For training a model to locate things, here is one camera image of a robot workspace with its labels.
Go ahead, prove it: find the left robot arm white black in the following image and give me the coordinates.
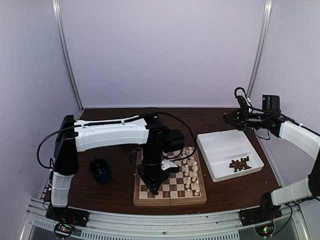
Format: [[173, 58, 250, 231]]
[[38, 112, 185, 222]]

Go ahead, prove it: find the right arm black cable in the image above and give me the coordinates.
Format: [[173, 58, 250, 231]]
[[233, 86, 301, 141]]

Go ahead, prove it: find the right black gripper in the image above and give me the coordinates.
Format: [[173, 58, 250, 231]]
[[223, 106, 270, 133]]

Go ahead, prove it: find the left aluminium frame post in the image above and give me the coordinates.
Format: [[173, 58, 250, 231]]
[[52, 0, 84, 112]]

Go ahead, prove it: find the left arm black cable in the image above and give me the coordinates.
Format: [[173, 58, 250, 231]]
[[36, 112, 197, 171]]

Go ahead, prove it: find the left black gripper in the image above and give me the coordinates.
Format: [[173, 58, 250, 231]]
[[136, 144, 170, 195]]

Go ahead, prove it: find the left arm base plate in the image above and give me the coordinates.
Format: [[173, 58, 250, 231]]
[[45, 207, 90, 227]]

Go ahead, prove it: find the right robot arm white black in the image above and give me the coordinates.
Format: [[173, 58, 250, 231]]
[[223, 94, 320, 221]]

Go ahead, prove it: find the dark blue mug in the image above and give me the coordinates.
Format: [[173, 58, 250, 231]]
[[88, 158, 112, 185]]

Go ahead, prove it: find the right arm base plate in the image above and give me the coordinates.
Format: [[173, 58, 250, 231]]
[[239, 207, 282, 226]]

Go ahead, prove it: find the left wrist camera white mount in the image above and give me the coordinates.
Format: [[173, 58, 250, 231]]
[[160, 159, 179, 171]]

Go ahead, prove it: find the aluminium frame post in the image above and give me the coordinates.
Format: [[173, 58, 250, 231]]
[[246, 0, 273, 98], [52, 0, 84, 112]]

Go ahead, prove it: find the pile of brown chess pieces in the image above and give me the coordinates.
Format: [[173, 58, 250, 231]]
[[229, 156, 252, 173]]

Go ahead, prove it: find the row of white chess pieces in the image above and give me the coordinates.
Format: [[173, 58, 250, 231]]
[[177, 152, 201, 198]]

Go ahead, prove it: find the right aluminium frame post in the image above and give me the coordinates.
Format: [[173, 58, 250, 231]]
[[246, 0, 273, 98]]

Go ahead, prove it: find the wooden chess board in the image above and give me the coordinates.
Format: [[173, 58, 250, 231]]
[[133, 146, 207, 207]]

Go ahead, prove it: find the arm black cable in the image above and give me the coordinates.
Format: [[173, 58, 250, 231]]
[[233, 86, 301, 141], [36, 112, 197, 171]]

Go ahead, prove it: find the white plastic compartment tray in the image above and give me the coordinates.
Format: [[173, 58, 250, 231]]
[[197, 129, 264, 183]]

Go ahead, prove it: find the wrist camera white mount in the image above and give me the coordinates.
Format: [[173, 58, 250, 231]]
[[160, 159, 179, 171], [242, 96, 252, 107]]

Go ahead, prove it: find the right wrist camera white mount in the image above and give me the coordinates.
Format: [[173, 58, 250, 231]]
[[242, 96, 252, 107]]

